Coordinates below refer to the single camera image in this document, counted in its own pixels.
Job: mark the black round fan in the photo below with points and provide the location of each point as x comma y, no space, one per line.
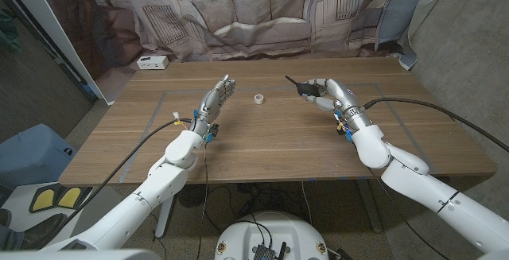
193,195

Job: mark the blue plastic bin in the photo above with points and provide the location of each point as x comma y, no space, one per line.
32,156

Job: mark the white partition panel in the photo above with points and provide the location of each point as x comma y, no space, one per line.
59,33

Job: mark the black electronics module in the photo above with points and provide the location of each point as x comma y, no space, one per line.
264,252

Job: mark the white tape roll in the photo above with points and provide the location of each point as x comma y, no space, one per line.
259,99

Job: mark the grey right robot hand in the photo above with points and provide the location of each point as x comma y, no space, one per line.
344,99

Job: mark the dark brown shoe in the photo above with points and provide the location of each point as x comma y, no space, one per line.
45,232

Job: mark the blue jeans leg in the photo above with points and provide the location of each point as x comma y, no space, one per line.
10,240

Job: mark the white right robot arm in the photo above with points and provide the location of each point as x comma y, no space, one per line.
409,172

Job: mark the white foot pedal yellow pads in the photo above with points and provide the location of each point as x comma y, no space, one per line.
51,198

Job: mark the grey table leg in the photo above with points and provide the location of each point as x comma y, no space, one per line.
370,208

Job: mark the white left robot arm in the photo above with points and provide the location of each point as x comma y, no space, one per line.
175,172

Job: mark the white power strip box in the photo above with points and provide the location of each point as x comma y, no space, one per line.
153,62

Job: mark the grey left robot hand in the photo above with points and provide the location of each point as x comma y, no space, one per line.
214,103

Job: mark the white table leg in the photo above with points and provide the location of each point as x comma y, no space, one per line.
164,222

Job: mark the green hanging cloth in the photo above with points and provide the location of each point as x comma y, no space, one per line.
8,33

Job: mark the printed sofa room backdrop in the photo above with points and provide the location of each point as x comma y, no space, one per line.
254,13

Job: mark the black rubber air blower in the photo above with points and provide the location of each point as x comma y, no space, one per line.
308,89

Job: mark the white robot torso base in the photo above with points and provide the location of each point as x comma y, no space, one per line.
278,228

